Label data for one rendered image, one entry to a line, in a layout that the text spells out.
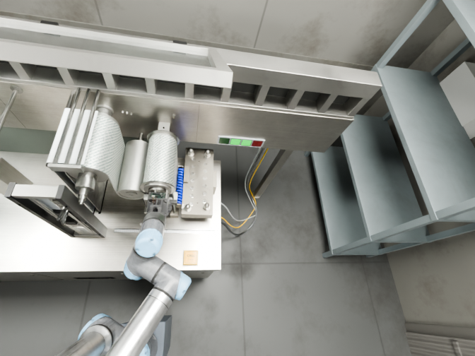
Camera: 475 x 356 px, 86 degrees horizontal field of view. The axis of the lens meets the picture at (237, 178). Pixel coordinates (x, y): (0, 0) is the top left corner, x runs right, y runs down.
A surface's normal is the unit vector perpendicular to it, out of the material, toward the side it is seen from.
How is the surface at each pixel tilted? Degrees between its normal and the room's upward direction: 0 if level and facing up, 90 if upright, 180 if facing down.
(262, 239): 0
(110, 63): 57
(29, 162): 0
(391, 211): 0
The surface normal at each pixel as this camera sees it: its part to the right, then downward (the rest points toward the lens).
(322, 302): 0.19, -0.44
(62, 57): 0.13, 0.51
